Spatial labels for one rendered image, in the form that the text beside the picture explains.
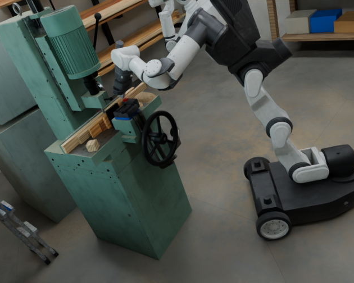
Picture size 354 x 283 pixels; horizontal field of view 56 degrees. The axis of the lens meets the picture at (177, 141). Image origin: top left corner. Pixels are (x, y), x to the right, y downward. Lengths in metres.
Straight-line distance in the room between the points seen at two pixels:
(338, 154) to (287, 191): 0.36
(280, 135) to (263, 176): 0.47
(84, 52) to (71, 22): 0.14
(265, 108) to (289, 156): 0.36
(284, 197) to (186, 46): 1.16
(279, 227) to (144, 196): 0.80
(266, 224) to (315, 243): 0.29
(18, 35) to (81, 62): 0.34
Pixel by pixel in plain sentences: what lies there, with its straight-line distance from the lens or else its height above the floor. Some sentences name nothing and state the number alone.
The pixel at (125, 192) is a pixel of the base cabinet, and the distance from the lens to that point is 1.85.
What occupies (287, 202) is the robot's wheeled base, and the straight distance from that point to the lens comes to 2.12.
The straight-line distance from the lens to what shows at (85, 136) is 1.81.
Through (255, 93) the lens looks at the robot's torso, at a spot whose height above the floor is 0.88.
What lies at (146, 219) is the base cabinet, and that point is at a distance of 2.03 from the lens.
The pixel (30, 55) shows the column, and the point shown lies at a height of 1.35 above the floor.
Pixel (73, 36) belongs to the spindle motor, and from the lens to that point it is 1.70.
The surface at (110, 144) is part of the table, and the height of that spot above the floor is 0.88.
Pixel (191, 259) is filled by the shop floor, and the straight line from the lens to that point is 2.18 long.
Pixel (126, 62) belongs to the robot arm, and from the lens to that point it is 1.52.
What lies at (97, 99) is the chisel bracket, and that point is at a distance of 1.81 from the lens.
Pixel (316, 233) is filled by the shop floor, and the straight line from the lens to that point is 2.18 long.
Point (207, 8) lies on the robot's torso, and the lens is 1.55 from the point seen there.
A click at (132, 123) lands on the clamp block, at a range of 1.68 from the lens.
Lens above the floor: 1.68
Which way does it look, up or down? 32 degrees down
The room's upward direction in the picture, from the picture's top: 19 degrees counter-clockwise
